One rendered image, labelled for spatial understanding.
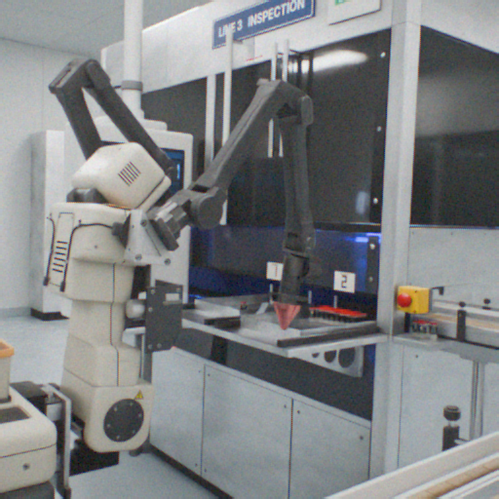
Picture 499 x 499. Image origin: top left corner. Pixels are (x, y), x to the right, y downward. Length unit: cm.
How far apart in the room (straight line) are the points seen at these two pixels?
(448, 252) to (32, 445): 137
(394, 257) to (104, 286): 85
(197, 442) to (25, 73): 521
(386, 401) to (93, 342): 90
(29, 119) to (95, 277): 571
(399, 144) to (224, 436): 138
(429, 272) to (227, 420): 105
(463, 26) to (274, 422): 150
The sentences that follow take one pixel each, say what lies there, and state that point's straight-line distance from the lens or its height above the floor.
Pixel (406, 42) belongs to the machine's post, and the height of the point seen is 174.
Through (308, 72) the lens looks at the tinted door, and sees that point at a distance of 215.
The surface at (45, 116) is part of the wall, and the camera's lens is 714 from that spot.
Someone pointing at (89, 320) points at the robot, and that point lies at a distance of 147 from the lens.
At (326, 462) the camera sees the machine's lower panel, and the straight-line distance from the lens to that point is 213.
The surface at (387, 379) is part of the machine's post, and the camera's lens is 187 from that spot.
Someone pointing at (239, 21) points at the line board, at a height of 197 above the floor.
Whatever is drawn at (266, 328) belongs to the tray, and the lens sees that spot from 175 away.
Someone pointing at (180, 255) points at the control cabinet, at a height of 104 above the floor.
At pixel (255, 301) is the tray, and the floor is 89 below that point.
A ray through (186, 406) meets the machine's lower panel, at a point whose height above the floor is 36.
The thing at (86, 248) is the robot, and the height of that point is 114.
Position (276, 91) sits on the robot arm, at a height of 153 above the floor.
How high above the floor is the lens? 123
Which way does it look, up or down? 3 degrees down
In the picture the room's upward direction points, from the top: 2 degrees clockwise
